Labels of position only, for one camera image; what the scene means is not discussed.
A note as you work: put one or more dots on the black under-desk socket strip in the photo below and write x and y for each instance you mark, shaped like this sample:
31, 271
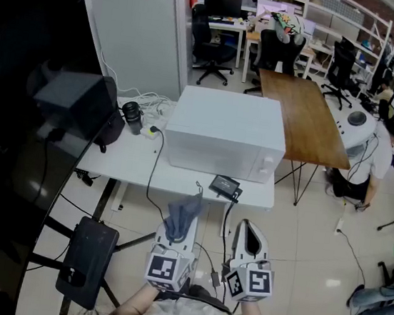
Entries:
84, 177

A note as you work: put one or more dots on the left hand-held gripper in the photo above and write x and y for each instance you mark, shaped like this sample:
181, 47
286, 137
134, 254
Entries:
167, 272

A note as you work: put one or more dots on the white shelf rack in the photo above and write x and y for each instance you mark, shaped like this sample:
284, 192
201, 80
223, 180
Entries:
330, 16

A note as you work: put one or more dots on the grey partition panel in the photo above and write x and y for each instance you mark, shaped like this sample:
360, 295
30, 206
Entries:
137, 37

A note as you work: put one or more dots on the white office desk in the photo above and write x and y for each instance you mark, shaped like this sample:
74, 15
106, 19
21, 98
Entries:
228, 26

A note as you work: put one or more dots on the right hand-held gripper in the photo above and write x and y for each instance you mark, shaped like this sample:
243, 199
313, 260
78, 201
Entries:
252, 283

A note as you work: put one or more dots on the person's left forearm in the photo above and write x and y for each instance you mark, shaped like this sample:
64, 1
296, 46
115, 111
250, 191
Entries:
134, 307

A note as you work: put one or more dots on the brown wooden table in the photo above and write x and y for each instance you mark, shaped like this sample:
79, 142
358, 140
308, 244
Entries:
302, 120

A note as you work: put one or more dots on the black computer box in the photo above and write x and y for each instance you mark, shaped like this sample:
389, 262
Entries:
86, 261

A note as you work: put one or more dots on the white microwave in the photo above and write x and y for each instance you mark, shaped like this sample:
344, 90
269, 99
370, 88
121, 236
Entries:
222, 127

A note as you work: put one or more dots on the black desktop monitor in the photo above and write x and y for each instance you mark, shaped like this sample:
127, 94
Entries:
222, 7

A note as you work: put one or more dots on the white floor power strip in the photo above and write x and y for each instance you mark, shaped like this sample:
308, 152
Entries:
339, 225

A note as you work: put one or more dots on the white domed backpack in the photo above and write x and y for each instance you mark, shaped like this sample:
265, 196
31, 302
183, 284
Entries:
347, 133

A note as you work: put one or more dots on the small wooden office desk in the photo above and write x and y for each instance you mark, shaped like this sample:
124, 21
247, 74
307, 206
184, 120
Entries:
252, 36

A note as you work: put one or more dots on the grey knitted cloth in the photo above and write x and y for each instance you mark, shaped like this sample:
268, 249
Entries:
184, 212

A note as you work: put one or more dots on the colourful patterned cushion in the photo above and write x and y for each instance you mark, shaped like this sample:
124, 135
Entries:
288, 23

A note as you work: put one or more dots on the pink-screen desktop monitor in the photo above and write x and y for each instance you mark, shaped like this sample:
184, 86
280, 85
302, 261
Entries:
270, 8

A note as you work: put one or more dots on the black office chair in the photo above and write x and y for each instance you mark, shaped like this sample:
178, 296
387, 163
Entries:
211, 47
279, 52
342, 68

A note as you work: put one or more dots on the large black curved monitor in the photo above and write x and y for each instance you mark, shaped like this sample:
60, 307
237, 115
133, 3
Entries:
13, 129

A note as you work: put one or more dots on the dark backpack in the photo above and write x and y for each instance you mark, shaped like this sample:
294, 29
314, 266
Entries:
112, 131

